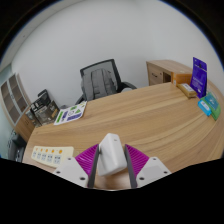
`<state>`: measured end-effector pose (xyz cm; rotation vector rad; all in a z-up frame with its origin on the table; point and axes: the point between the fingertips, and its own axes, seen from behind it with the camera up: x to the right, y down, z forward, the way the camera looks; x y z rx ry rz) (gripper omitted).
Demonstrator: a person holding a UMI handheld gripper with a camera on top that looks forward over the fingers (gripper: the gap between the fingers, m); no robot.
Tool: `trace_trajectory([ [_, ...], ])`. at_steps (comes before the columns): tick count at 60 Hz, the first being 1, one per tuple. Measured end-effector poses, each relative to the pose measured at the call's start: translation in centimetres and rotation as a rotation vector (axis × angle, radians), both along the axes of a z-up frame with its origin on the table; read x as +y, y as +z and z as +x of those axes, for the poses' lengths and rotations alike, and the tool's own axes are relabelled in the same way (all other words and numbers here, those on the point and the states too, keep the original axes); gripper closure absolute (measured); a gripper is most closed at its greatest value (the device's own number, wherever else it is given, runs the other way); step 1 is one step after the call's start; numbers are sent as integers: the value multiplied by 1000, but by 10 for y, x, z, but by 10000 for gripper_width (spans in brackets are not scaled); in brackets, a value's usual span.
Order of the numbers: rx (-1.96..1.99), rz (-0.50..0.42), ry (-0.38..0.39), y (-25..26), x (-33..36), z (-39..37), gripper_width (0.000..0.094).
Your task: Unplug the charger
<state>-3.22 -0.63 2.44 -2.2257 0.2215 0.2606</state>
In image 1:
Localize dark sofa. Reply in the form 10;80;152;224
5;129;28;163

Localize grey backpack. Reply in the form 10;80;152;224
80;68;118;101

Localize printed paper sheet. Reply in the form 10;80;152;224
53;100;88;127

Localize small green box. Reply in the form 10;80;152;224
203;92;222;121

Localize black mesh office chair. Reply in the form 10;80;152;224
74;58;138;105

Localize large brown cardboard box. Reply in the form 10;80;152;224
34;99;61;126

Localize small light wooden box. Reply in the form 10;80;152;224
176;82;198;99

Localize purple upright card box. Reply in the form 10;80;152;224
189;56;208;100

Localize small blue box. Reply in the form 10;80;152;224
197;99;213;117

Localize cream power strip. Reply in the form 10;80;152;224
30;145;75;169

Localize white charger block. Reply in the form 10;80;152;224
96;132;129;177

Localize orange cardboard box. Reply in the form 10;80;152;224
171;72;193;86

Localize wooden side drawer desk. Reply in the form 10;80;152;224
145;59;195;87

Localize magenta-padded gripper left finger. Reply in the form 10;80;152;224
52;143;101;189

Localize small dark cardboard box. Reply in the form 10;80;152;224
25;109;43;129

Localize wooden glass-door cabinet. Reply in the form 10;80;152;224
0;73;36;143

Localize black printed carton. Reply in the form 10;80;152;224
29;89;52;113

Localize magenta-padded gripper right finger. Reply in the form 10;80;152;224
124;143;172;190

